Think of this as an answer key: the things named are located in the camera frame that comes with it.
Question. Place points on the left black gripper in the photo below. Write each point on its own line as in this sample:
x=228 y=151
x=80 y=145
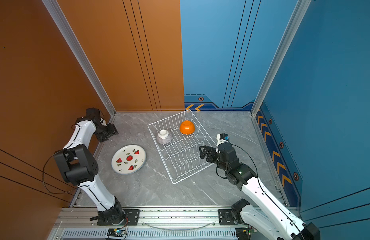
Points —
x=112 y=131

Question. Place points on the orange bowl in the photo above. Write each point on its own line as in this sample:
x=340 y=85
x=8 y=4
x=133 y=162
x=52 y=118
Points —
x=187 y=128

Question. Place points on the small white bowl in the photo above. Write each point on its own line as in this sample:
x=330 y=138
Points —
x=164 y=137

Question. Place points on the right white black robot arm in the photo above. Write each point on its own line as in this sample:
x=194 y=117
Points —
x=271 y=218

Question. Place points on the white plate red pattern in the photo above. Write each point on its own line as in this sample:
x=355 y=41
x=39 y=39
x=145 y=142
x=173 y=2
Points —
x=129 y=159

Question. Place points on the right circuit board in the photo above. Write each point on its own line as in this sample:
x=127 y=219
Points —
x=243 y=234

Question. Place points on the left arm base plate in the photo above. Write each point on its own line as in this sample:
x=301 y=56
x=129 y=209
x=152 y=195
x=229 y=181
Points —
x=129 y=217

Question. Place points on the clear glass cup back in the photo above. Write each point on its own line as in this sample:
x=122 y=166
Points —
x=139 y=136

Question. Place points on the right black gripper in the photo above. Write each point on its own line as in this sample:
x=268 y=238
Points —
x=212 y=151

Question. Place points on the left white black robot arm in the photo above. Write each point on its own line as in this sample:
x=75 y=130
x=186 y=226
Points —
x=79 y=167

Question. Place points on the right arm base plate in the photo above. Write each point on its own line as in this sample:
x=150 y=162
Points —
x=226 y=218

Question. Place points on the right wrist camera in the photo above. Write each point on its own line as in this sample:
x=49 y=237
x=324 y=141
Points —
x=222 y=138

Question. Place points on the aluminium front rail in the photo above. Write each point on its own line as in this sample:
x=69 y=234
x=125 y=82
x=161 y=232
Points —
x=155 y=223

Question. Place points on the white wire dish rack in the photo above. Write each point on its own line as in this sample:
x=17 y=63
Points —
x=181 y=156

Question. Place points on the left green circuit board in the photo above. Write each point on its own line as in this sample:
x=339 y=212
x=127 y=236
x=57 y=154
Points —
x=116 y=234

